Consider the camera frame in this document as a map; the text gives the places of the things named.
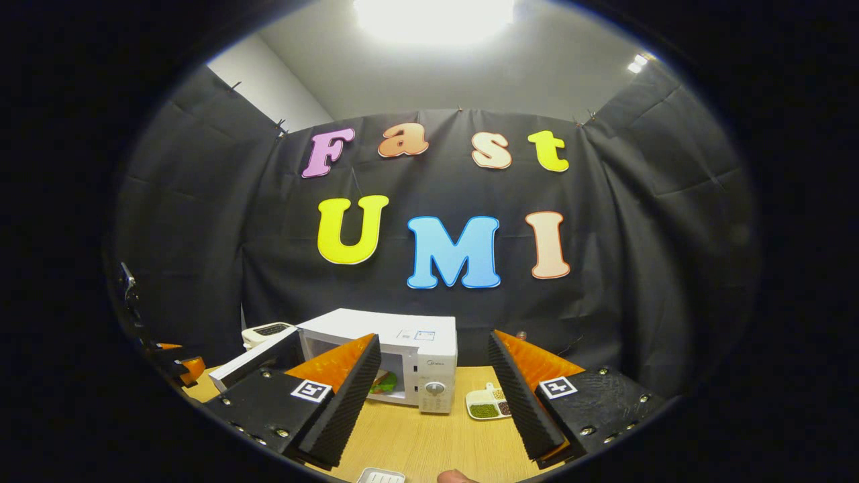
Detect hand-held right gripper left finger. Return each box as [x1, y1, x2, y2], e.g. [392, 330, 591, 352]
[201, 333, 382, 469]

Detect white toaster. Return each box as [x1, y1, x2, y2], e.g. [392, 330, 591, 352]
[242, 323, 296, 351]

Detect white microwave oven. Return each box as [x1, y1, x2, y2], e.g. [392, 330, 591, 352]
[209, 309, 458, 415]

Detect black backdrop cloth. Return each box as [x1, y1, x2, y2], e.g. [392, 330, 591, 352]
[107, 60, 759, 403]

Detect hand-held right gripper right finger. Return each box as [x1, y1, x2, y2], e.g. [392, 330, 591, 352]
[488, 329, 665, 462]

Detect white divided dish of beans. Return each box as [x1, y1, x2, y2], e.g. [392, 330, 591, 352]
[466, 384, 512, 421]

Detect large ceiling light panel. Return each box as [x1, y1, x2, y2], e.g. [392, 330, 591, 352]
[354, 0, 515, 44]

